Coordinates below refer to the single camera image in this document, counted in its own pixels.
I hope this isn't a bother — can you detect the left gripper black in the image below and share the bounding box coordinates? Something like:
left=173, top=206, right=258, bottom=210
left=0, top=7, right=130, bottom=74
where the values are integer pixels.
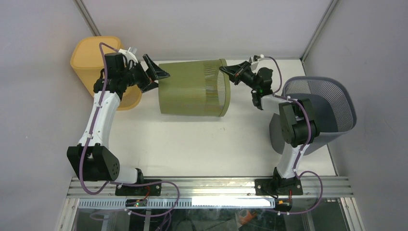
left=120, top=54, right=170, bottom=92

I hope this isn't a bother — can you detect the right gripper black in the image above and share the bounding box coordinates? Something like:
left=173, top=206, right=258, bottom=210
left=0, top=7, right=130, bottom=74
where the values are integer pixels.
left=218, top=62, right=259, bottom=92

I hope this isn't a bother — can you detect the green plastic basket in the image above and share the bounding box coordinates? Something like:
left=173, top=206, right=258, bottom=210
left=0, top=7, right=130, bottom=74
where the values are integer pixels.
left=158, top=59, right=231, bottom=117

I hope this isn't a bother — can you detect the yellow plastic basket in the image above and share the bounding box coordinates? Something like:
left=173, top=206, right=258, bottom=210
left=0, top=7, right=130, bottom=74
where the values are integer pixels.
left=70, top=36, right=142, bottom=111

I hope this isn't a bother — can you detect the grey plastic basket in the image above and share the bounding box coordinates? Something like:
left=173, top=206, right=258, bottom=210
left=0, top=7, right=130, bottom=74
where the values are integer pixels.
left=281, top=76, right=357, bottom=155

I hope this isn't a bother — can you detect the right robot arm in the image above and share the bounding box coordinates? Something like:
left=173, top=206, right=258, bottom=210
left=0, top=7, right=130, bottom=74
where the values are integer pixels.
left=220, top=61, right=319, bottom=195

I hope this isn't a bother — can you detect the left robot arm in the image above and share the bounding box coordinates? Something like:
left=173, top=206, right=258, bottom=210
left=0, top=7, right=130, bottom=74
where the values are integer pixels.
left=67, top=50, right=170, bottom=195

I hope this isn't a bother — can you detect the orange object under table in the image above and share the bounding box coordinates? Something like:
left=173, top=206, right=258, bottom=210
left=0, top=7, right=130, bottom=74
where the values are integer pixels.
left=237, top=209, right=257, bottom=225

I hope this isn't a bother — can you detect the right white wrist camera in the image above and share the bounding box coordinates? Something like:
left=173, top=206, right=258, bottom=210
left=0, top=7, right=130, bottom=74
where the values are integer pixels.
left=248, top=54, right=265, bottom=72

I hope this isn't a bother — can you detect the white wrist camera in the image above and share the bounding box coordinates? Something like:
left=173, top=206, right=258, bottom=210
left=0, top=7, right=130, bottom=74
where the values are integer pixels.
left=248, top=54, right=265, bottom=72
left=118, top=47, right=139, bottom=64

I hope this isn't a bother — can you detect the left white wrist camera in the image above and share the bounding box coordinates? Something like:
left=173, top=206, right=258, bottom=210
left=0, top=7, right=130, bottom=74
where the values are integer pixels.
left=118, top=47, right=139, bottom=64

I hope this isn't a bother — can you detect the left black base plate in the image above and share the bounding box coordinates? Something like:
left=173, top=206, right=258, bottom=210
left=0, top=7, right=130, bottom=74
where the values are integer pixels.
left=115, top=179, right=162, bottom=196

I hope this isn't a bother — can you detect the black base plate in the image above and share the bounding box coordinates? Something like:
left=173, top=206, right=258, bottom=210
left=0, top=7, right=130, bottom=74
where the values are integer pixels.
left=255, top=177, right=303, bottom=196
left=115, top=179, right=162, bottom=196

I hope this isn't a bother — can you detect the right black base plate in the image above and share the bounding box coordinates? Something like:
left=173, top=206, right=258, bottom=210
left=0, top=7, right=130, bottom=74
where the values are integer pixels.
left=255, top=177, right=303, bottom=196

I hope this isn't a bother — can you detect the white slotted cable duct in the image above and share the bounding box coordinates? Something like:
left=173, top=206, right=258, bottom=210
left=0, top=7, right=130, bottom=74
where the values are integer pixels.
left=78, top=196, right=275, bottom=209

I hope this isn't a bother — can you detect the aluminium mounting rail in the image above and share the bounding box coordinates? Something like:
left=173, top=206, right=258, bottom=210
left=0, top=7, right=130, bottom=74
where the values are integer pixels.
left=56, top=176, right=366, bottom=231

